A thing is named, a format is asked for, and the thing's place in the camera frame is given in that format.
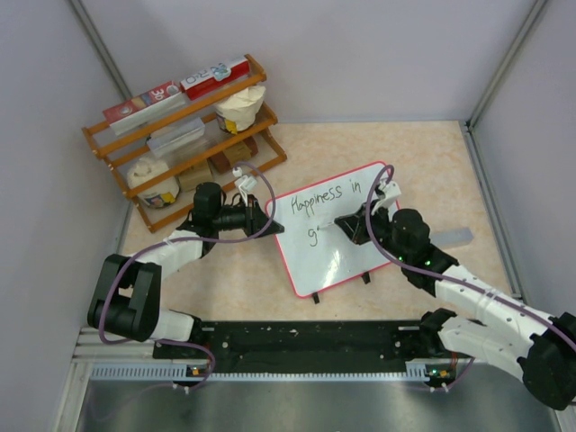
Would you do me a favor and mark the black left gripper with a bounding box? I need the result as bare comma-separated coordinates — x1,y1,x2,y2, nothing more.
213,194,284,239

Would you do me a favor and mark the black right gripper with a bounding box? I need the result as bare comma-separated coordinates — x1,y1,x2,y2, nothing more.
337,199,410,263

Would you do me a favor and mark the white black marker pen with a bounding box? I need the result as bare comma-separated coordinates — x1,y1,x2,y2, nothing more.
316,221,335,230

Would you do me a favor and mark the pink framed whiteboard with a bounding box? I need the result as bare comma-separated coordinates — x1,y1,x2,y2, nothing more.
265,161,389,298

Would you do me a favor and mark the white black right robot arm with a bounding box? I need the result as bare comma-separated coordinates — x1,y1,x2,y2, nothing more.
335,204,575,410

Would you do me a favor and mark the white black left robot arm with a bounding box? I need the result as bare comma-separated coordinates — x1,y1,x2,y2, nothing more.
87,182,284,357

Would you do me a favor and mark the brown block right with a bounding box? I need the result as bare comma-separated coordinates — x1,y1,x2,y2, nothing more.
209,138,258,174

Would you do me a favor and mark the tan block left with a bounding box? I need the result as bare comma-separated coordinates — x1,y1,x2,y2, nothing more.
177,160,213,192

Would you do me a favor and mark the orange wooden shelf rack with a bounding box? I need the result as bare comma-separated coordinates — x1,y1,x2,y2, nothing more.
82,55,287,232

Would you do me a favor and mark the white bag upper shelf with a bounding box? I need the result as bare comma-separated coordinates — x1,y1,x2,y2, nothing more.
214,85,266,135

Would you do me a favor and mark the white bag shelf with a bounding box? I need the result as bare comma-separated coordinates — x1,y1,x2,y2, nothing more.
214,85,266,135
126,157,180,211

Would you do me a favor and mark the clear plastic box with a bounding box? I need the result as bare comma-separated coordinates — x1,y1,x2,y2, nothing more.
147,118,205,158

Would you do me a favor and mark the white bag lower shelf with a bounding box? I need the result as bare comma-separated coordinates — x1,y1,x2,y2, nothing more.
126,157,180,211

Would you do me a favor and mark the red foil box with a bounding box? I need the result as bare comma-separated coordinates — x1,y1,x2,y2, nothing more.
180,57,250,100

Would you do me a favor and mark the red white wrap box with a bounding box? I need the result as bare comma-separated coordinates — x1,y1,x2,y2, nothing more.
103,81,185,135

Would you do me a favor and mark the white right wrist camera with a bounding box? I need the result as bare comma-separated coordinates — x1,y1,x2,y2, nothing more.
372,179,401,215

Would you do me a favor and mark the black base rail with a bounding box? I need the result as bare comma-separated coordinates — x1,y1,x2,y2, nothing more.
152,319,455,374

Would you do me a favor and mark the grey slotted cable duct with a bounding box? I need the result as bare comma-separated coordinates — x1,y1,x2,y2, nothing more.
89,358,458,384

